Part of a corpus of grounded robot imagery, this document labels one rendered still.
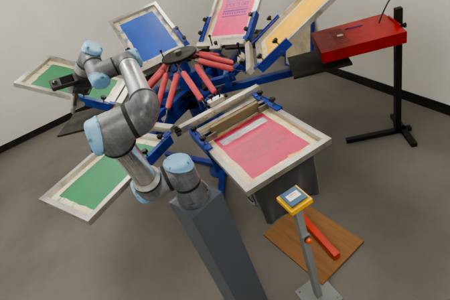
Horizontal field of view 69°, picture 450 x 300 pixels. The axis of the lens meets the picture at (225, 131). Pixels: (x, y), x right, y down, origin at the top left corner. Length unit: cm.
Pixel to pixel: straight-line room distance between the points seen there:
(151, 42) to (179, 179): 251
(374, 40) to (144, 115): 204
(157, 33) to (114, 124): 282
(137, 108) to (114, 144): 13
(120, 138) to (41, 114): 532
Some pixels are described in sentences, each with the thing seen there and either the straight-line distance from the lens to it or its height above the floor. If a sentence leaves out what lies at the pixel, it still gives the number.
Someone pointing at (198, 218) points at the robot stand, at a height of 118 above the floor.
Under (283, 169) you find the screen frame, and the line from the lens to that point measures 180.
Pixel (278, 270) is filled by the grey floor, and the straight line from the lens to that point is 260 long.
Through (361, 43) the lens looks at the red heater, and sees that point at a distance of 269.
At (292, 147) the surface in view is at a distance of 196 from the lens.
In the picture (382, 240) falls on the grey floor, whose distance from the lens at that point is 269.
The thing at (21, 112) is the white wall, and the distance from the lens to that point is 632.
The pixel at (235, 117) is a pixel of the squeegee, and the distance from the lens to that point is 222.
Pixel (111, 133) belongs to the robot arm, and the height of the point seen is 177.
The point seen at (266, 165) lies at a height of 95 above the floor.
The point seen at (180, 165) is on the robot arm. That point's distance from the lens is 133.
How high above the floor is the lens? 220
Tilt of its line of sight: 33 degrees down
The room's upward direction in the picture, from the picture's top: 20 degrees counter-clockwise
